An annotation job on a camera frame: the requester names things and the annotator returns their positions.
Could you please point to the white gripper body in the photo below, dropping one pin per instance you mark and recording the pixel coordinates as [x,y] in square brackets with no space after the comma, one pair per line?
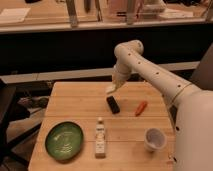
[118,81]

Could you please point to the white sponge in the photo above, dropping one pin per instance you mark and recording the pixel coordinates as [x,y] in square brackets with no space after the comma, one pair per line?
[110,89]

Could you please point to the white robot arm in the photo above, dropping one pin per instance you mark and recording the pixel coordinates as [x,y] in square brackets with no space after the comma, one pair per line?
[193,150]

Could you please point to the black rectangular block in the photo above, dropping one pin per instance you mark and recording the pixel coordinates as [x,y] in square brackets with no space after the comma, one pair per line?
[113,104]

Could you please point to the orange carrot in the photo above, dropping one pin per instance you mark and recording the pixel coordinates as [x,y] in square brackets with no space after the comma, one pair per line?
[141,108]

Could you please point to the white bottle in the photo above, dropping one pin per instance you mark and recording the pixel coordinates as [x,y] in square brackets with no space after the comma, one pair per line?
[100,139]

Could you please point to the green plate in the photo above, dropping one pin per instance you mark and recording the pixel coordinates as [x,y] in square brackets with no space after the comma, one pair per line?
[64,141]

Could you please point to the black chair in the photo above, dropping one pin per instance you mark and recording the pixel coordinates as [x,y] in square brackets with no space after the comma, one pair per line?
[11,110]

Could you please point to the white paper sheet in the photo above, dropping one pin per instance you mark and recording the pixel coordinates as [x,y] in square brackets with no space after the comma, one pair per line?
[13,15]

